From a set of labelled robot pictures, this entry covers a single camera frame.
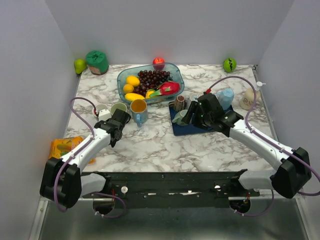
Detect sage green mug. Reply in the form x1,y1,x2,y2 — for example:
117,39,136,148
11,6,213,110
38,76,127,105
171,109,188,126

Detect butterfly blue mug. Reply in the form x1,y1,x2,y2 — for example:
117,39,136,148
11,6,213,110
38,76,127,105
130,99,148,128

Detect light green mug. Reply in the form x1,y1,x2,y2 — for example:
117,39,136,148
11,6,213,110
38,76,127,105
110,102,128,116

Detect dark grey blue mug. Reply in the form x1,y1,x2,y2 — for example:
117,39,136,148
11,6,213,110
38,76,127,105
92,103,109,120

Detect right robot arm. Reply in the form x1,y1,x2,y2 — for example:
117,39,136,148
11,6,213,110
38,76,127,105
182,93,312,199

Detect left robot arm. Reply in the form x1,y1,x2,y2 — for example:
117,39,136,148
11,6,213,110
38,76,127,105
39,109,131,208

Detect brown striped mug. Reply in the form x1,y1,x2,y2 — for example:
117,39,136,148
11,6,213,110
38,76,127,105
173,95,186,112

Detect grey white mug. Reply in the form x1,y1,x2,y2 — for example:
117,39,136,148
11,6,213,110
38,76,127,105
189,93,199,102

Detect light blue faceted mug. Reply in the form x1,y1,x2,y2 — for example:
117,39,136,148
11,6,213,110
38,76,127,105
216,88,234,111

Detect dark blue tray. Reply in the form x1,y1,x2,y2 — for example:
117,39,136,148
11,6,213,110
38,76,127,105
168,100,235,137

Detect red dragon fruit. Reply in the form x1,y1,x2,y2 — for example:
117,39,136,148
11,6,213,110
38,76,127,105
149,81,180,98

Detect cream soap pump bottle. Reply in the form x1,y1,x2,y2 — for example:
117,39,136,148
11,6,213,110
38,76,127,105
239,81,265,111

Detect clear blue fruit container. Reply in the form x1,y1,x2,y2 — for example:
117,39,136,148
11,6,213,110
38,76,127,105
117,62,185,104

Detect small yellow fruit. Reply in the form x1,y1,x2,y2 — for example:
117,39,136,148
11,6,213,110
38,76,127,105
145,89,155,99

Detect green striped ball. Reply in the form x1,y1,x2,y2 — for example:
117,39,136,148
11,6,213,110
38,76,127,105
222,57,237,73

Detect purple grape bunch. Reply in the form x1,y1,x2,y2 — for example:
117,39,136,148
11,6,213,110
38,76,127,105
133,70,173,97

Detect yellow mango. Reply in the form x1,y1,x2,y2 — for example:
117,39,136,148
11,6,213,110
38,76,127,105
124,92,145,102

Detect red apple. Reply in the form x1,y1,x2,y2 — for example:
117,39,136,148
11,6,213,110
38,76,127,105
152,57,165,71

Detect orange fruit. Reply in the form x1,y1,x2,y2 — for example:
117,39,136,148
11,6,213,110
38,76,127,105
123,84,135,95

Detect yellow lemon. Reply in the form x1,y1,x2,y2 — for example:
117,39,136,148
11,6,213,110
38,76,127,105
126,75,140,88

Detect green wrapped jar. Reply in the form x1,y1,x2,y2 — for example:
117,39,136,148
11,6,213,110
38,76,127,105
85,50,109,75

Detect green pear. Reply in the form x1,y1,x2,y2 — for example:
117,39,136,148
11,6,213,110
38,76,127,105
74,58,87,75

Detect orange snack bag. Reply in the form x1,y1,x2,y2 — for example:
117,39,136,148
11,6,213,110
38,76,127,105
48,136,84,159

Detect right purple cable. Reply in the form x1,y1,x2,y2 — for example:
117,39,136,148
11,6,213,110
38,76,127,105
206,75,320,196

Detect purple cable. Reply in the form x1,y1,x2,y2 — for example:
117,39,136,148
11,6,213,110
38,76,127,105
206,75,320,196
54,97,101,213

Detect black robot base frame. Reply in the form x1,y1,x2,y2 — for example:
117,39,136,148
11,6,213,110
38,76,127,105
86,170,259,210

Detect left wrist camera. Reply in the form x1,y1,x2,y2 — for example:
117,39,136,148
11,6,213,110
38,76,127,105
98,108,112,122

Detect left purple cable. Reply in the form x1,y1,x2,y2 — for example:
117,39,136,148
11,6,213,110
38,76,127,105
54,97,101,213

